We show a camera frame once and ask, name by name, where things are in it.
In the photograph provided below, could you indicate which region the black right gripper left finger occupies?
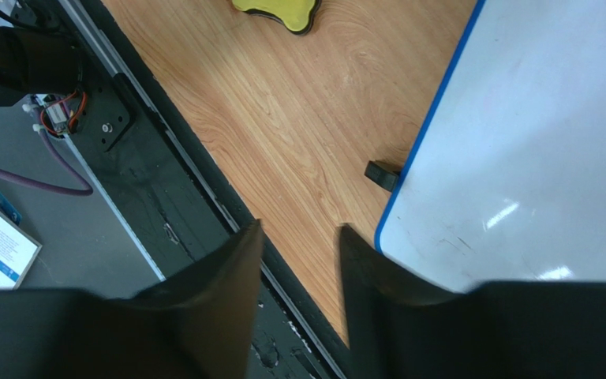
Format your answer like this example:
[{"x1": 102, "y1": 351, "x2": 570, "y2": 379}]
[{"x1": 108, "y1": 220, "x2": 264, "y2": 378}]

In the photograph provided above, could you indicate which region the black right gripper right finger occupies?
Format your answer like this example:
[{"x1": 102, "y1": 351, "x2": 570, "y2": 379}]
[{"x1": 339, "y1": 224, "x2": 466, "y2": 378}]

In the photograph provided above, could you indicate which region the blue framed whiteboard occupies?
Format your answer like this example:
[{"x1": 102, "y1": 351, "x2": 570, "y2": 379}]
[{"x1": 374, "y1": 1, "x2": 606, "y2": 292}]

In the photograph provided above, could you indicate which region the yellow sponge eraser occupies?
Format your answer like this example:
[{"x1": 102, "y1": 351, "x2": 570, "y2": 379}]
[{"x1": 231, "y1": 0, "x2": 321, "y2": 35}]

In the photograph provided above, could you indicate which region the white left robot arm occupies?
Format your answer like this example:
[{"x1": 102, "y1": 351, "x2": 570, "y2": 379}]
[{"x1": 0, "y1": 1, "x2": 83, "y2": 107}]

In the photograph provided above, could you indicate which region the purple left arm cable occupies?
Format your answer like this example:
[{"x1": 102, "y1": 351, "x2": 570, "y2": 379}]
[{"x1": 0, "y1": 128, "x2": 94, "y2": 197}]

